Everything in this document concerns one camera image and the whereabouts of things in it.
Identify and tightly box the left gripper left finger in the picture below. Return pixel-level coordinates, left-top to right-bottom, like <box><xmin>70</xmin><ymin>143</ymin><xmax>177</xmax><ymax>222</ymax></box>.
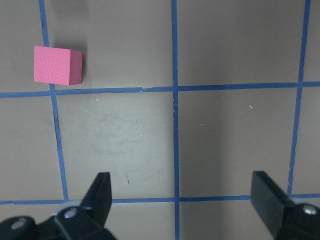
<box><xmin>54</xmin><ymin>172</ymin><xmax>112</xmax><ymax>240</ymax></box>

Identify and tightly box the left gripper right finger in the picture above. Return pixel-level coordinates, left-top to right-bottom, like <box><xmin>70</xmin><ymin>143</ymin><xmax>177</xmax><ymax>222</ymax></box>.
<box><xmin>250</xmin><ymin>171</ymin><xmax>320</xmax><ymax>240</ymax></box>

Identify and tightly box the pink foam cube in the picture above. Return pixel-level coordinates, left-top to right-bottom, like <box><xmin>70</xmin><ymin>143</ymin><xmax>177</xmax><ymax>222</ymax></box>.
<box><xmin>33</xmin><ymin>46</ymin><xmax>83</xmax><ymax>86</ymax></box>

